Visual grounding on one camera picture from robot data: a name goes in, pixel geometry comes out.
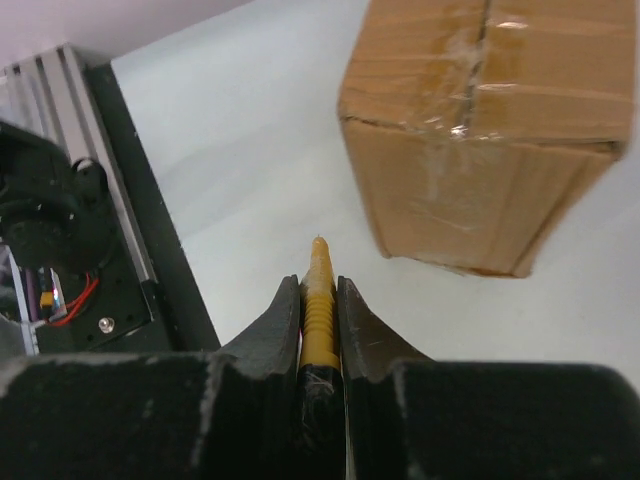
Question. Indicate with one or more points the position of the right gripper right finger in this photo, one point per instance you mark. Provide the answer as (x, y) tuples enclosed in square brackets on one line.
[(413, 417)]

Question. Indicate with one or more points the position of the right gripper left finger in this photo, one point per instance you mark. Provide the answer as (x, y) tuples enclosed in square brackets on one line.
[(214, 415)]

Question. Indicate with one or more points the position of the yellow utility knife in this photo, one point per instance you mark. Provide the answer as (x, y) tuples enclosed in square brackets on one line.
[(318, 426)]

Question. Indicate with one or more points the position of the brown cardboard express box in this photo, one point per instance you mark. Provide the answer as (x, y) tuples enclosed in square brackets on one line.
[(474, 126)]

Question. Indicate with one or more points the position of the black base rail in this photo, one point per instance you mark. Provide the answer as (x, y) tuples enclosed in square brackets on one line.
[(150, 301)]

